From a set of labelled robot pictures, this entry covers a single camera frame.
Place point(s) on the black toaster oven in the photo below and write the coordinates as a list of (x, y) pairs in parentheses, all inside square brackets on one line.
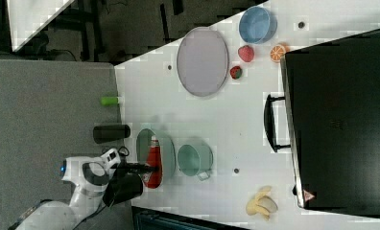
[(332, 99)]

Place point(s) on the black cylinder post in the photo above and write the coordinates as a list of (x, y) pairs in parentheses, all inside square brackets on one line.
[(109, 133)]

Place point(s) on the yellow plush banana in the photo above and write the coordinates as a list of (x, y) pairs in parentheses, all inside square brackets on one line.
[(262, 204)]

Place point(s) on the grey-green oval strainer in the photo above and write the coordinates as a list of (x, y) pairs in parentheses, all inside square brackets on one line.
[(168, 158)]

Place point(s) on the small red green strawberry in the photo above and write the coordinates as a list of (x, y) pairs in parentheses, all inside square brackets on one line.
[(236, 72)]

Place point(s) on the red plush ketchup bottle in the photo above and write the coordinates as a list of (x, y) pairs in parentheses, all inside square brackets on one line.
[(153, 179)]

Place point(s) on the red plush strawberry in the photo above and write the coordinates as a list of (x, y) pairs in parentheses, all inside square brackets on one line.
[(246, 53)]

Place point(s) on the orange slice toy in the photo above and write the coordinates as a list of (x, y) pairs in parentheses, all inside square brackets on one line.
[(277, 52)]

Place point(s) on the lilac oval plate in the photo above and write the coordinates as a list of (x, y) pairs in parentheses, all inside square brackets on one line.
[(202, 62)]

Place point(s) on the green mug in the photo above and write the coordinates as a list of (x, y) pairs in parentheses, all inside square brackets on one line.
[(195, 160)]

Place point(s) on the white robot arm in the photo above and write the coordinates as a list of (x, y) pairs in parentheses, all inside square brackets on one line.
[(104, 180)]

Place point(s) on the grey partition board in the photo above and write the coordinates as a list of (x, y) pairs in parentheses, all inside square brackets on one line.
[(48, 110)]

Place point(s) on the green marker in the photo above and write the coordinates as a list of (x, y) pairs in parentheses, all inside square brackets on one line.
[(106, 101)]

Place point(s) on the blue bowl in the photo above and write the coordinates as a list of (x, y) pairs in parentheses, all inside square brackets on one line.
[(257, 25)]

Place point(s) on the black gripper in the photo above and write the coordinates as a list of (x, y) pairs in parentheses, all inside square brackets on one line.
[(124, 169)]

